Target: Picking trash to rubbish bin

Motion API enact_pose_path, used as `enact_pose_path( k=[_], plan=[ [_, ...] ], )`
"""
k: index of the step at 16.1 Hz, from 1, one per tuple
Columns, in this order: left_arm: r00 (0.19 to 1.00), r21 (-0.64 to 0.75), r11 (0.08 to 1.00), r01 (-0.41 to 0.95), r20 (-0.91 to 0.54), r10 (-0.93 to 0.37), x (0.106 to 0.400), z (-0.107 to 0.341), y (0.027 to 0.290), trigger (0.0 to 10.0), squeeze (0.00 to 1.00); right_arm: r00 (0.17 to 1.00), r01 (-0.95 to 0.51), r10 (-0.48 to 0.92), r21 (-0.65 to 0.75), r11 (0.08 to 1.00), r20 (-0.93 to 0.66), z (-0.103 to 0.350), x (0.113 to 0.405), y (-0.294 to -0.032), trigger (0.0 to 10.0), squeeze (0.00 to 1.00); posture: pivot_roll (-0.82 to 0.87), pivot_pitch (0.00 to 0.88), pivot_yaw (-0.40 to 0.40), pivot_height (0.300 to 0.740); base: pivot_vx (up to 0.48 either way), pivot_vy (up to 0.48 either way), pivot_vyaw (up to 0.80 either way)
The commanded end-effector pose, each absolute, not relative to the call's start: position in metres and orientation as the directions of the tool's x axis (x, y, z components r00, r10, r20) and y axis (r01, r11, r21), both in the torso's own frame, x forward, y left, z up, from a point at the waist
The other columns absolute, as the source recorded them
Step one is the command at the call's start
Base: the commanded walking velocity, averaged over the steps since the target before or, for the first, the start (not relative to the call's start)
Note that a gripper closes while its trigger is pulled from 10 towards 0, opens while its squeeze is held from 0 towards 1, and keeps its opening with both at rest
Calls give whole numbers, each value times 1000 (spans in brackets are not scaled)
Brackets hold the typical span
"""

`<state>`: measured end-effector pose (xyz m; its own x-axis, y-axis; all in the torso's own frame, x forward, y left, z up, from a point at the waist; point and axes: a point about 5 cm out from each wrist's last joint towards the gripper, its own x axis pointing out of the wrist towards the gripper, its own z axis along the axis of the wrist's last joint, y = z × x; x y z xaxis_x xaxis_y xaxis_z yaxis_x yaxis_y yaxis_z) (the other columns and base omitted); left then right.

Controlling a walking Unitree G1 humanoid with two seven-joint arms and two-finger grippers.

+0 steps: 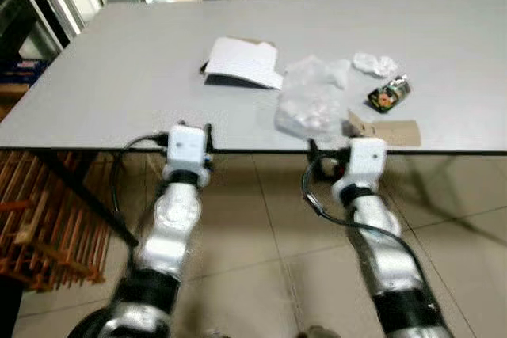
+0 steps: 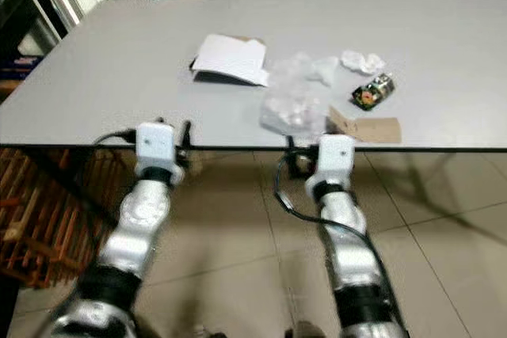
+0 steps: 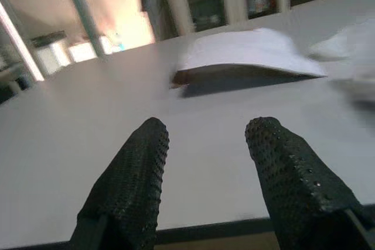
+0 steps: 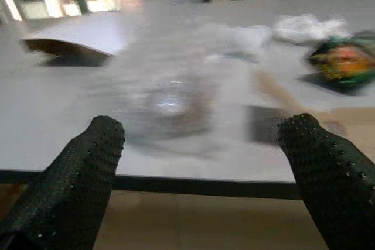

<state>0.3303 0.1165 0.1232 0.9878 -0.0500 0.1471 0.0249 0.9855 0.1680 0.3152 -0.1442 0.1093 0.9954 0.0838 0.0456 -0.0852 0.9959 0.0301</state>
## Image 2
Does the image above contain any clear crumpled plastic bag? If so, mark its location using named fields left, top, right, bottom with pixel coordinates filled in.
left=258, top=51, right=340, bottom=137

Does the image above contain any brown cardboard piece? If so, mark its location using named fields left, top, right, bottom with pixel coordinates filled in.
left=327, top=106, right=402, bottom=145

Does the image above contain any white folded paper box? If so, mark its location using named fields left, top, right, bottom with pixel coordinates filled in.
left=190, top=34, right=270, bottom=87

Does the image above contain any green snack wrapper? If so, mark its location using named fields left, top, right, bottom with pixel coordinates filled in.
left=349, top=72, right=397, bottom=111

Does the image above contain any crumpled white tissue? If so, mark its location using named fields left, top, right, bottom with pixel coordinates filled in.
left=340, top=49, right=386, bottom=75

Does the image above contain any black table leg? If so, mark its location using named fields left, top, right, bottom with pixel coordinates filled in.
left=40, top=150, right=128, bottom=228

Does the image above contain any orange wooden slat rack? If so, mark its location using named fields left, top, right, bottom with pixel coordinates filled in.
left=0, top=148, right=104, bottom=287

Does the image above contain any blue box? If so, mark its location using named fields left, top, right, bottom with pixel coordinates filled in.
left=0, top=53, right=40, bottom=79

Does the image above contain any black chair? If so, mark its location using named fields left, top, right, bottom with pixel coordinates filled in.
left=0, top=0, right=60, bottom=58

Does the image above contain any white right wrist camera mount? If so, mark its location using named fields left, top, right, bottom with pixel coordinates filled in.
left=305, top=134, right=356, bottom=192

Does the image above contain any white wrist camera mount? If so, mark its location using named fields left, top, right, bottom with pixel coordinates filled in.
left=135, top=120, right=181, bottom=184
left=305, top=134, right=356, bottom=192

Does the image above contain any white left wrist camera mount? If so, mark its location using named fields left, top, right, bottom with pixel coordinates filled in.
left=135, top=120, right=181, bottom=184

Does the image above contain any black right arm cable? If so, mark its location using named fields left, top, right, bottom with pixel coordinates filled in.
left=273, top=152, right=391, bottom=291

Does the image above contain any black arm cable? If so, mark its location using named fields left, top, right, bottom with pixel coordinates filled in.
left=83, top=127, right=139, bottom=196
left=273, top=152, right=391, bottom=291

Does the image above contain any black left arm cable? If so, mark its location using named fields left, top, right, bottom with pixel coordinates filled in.
left=83, top=127, right=139, bottom=196

